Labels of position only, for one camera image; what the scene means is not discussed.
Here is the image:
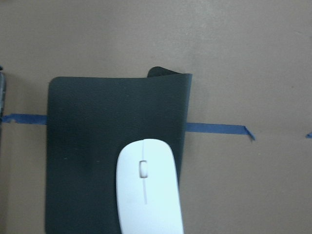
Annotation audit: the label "white computer mouse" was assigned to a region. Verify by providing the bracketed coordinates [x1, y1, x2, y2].
[116, 139, 184, 234]

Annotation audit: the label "grey laptop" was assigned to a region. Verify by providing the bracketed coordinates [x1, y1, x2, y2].
[0, 66, 6, 125]

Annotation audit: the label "blue tape grid lines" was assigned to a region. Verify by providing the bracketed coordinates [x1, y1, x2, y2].
[1, 113, 312, 141]

